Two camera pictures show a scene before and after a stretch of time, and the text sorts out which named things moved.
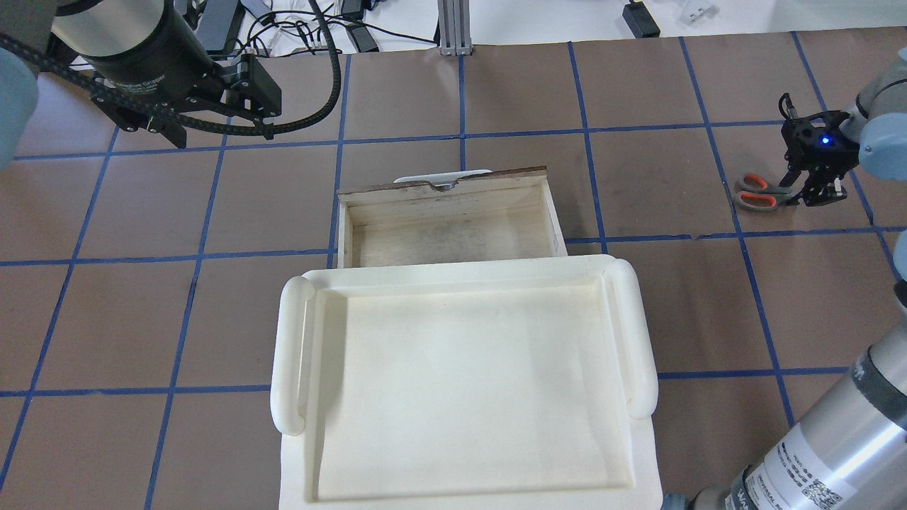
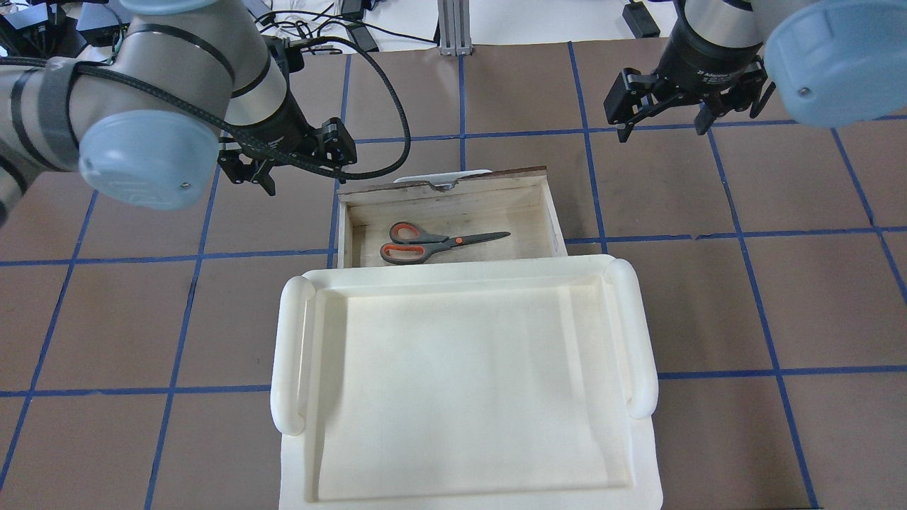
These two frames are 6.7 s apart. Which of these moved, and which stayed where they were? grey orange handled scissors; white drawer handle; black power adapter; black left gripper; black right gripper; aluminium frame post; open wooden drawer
Moved: grey orange handled scissors; black right gripper; black left gripper
Stayed: open wooden drawer; white drawer handle; aluminium frame post; black power adapter
